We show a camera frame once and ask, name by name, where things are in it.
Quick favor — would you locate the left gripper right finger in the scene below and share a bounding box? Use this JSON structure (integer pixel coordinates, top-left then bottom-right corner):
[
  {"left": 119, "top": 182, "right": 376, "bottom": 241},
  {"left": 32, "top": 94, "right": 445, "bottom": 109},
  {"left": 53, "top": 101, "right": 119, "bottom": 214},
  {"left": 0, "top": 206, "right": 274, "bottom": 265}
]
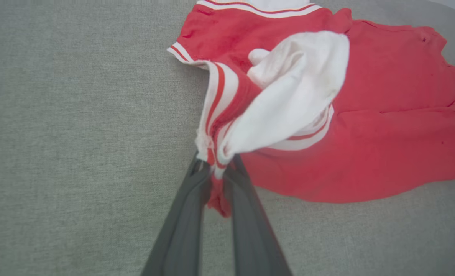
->
[{"left": 223, "top": 154, "right": 293, "bottom": 276}]

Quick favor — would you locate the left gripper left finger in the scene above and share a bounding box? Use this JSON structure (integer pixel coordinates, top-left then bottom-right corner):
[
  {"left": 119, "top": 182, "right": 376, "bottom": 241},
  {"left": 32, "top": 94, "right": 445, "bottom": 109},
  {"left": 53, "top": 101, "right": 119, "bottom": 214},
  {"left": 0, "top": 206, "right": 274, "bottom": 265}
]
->
[{"left": 141, "top": 153, "right": 213, "bottom": 276}]

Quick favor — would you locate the red garment with white trim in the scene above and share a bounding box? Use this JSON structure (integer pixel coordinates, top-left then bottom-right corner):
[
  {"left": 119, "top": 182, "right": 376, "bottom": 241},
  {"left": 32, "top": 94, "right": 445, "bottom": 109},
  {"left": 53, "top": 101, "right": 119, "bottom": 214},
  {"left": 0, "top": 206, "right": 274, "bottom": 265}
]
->
[{"left": 167, "top": 0, "right": 455, "bottom": 219}]

